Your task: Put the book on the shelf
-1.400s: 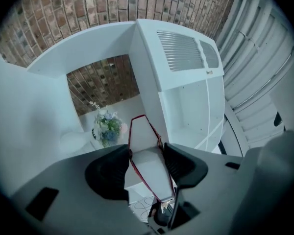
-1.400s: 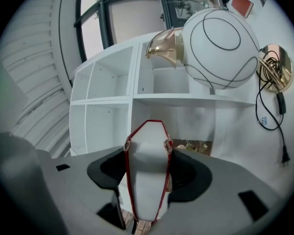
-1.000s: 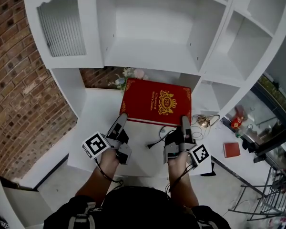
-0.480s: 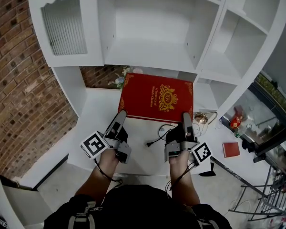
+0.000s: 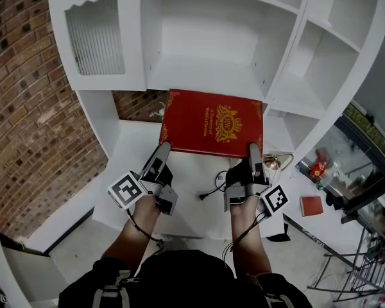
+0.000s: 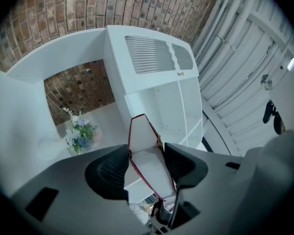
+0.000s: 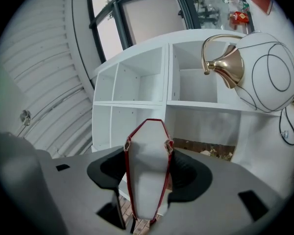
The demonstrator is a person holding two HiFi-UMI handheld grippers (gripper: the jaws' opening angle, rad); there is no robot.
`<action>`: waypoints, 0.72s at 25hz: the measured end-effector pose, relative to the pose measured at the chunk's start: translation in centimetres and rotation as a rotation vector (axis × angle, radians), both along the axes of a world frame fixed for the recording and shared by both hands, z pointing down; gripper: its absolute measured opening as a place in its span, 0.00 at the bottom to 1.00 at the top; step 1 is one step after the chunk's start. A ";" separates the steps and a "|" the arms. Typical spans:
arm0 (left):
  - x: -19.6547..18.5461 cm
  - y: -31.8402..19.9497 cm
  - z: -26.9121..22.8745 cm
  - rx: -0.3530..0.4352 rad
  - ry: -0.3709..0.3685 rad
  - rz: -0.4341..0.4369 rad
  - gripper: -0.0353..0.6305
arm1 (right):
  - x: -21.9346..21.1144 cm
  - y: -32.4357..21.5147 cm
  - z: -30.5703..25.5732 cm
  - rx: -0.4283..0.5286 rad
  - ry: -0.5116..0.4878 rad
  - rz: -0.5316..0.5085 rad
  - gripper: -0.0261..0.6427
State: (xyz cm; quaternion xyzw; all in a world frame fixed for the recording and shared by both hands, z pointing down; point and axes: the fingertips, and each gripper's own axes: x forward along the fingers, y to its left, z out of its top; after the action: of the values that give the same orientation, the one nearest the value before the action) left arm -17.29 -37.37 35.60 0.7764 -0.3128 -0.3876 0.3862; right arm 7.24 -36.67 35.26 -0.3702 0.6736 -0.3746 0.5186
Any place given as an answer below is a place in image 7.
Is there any gold lamp with white globe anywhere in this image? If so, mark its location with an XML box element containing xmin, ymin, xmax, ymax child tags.
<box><xmin>201</xmin><ymin>32</ymin><xmax>294</xmax><ymax>114</ymax></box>

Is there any black lamp cable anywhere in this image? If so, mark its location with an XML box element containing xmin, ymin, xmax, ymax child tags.
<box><xmin>278</xmin><ymin>106</ymin><xmax>294</xmax><ymax>180</ymax></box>

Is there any red bottle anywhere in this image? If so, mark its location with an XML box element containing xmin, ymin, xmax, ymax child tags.
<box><xmin>229</xmin><ymin>11</ymin><xmax>250</xmax><ymax>25</ymax></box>

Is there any black window frame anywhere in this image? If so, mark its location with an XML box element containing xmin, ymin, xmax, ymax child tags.
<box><xmin>87</xmin><ymin>0</ymin><xmax>257</xmax><ymax>63</ymax></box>

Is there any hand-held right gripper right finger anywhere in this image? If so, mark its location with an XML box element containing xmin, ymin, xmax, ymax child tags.
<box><xmin>149</xmin><ymin>147</ymin><xmax>285</xmax><ymax>235</ymax></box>

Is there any white hutch shelf unit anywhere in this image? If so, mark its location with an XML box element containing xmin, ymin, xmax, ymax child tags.
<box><xmin>91</xmin><ymin>29</ymin><xmax>247</xmax><ymax>163</ymax></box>

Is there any green capped plastic bottle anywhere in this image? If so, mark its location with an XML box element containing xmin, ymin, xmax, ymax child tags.
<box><xmin>221</xmin><ymin>0</ymin><xmax>251</xmax><ymax>12</ymax></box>

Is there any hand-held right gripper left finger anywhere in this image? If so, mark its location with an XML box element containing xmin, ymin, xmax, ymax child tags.
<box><xmin>43</xmin><ymin>145</ymin><xmax>127</xmax><ymax>235</ymax></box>

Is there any white card with red edge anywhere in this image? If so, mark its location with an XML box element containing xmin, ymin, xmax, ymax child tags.
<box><xmin>123</xmin><ymin>118</ymin><xmax>174</xmax><ymax>224</ymax></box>

